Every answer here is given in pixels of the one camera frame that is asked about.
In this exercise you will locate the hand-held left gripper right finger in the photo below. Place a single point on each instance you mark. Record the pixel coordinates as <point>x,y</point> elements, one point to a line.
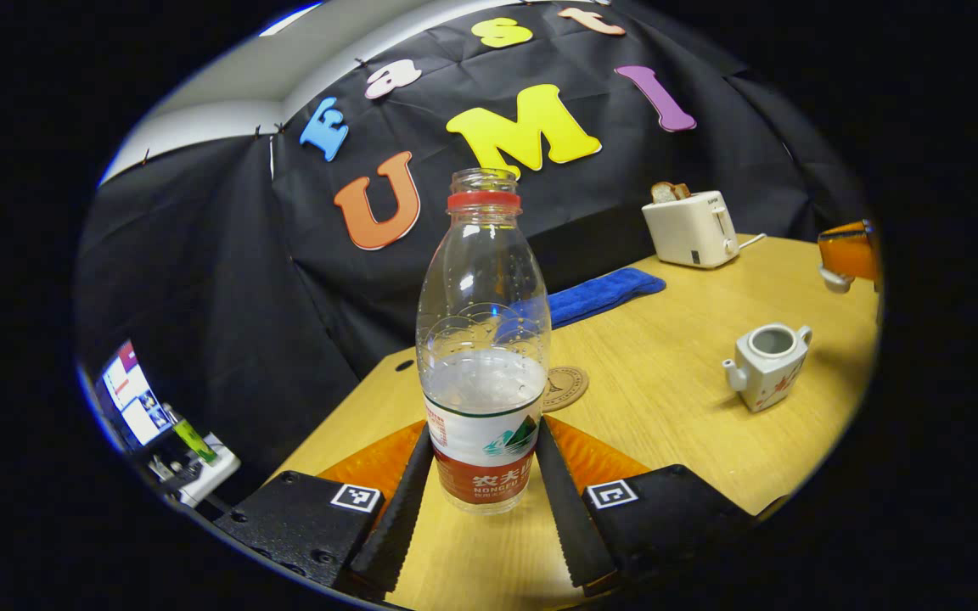
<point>570,518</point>

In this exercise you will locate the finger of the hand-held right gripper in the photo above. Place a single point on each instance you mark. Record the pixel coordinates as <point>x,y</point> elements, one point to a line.
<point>850,253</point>

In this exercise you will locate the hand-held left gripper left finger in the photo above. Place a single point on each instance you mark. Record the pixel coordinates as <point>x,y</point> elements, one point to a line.
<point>400,518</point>

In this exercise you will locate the round brown coaster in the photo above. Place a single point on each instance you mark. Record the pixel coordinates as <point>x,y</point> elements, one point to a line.
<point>570,390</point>

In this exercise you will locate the white ceramic teacup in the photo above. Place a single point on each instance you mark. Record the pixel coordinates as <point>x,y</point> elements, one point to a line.
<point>765,373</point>

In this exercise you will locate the clear plastic water bottle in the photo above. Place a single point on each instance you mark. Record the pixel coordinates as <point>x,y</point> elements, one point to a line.
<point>482,390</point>

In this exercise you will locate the green bottle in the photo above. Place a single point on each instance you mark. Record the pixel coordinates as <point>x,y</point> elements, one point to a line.
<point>194,441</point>

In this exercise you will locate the white toaster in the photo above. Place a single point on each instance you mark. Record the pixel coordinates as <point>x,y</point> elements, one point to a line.
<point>688,231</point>

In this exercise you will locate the bread slice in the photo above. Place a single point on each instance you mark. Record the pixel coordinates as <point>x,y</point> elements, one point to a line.
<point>667,193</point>

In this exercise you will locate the blue towel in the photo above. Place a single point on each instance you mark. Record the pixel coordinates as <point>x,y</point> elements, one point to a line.
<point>604,293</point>

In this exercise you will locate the computer monitor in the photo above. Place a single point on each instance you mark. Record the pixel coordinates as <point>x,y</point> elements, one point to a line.
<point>137,399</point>

